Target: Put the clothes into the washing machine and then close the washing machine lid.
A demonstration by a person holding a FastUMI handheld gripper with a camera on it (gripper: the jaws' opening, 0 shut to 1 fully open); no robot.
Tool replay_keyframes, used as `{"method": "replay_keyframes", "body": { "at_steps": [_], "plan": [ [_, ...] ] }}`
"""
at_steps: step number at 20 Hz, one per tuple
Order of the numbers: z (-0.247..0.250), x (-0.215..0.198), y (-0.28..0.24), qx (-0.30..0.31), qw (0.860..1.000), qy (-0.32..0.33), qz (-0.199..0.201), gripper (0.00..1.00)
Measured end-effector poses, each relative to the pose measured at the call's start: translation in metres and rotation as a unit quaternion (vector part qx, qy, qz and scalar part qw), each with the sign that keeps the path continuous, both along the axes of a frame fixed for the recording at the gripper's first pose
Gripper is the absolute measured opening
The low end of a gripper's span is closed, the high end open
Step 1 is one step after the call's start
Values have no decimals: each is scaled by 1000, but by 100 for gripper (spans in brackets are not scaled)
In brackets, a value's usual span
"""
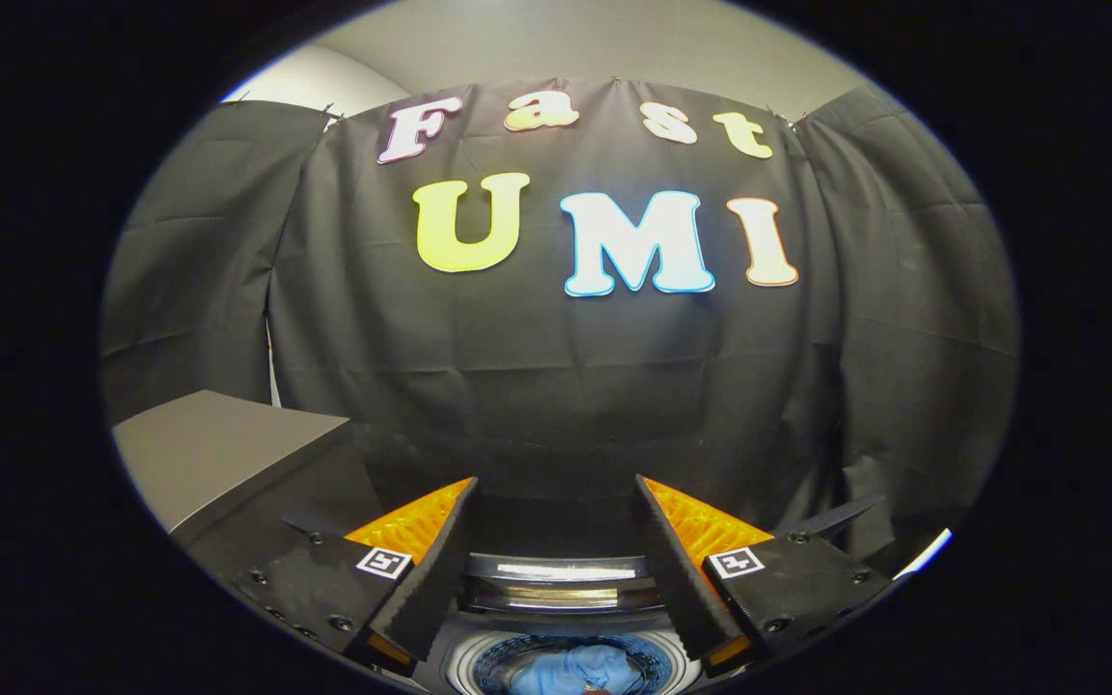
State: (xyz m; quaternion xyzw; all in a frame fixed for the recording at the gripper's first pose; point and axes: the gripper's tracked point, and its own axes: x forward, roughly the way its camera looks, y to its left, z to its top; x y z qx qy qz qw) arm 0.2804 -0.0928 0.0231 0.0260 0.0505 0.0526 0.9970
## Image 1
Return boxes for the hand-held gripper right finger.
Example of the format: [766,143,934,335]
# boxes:
[633,475,895,677]

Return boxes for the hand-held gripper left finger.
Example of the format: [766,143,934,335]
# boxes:
[233,476,480,675]

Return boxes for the grey washing machine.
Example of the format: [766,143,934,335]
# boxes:
[411,608,740,695]

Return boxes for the light blue polo shirt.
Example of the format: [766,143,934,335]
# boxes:
[508,644,649,695]

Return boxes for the black backdrop cloth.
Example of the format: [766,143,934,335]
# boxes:
[100,77,1020,580]

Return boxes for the grey and black cabinet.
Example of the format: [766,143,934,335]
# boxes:
[112,389,393,599]

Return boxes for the white flat board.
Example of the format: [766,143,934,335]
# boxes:
[894,528,953,580]

